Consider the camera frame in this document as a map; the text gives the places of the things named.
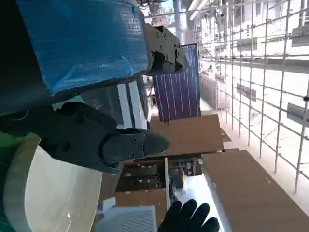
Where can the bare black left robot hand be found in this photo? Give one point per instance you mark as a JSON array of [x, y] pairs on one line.
[[79, 38]]

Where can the white mesh-front cabinet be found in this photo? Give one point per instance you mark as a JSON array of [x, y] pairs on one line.
[[135, 220]]

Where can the purple striped panel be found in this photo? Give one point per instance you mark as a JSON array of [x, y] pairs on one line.
[[177, 96]]

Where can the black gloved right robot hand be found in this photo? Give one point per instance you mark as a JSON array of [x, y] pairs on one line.
[[188, 217]]

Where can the white square plate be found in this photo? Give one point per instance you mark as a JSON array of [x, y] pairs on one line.
[[60, 193]]

